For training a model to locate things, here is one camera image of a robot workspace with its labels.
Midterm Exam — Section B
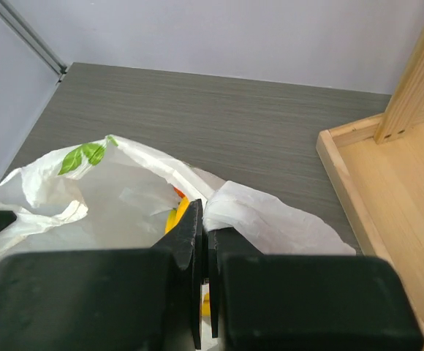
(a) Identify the white plastic bag lemon print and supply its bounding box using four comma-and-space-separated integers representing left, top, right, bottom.
0, 135, 357, 351

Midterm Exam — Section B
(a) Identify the wooden clothes rack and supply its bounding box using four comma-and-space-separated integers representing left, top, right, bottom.
316, 27, 424, 335

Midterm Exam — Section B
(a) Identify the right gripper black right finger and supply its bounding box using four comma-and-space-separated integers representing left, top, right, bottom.
208, 228, 424, 350

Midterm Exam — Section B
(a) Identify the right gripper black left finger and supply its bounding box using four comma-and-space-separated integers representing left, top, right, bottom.
0, 200, 202, 350

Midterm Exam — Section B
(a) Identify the yellow banana bunch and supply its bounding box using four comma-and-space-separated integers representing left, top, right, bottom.
164, 196, 189, 234

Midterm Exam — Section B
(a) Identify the orange persimmon fruit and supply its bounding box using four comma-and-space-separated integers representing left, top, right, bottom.
173, 187, 185, 198

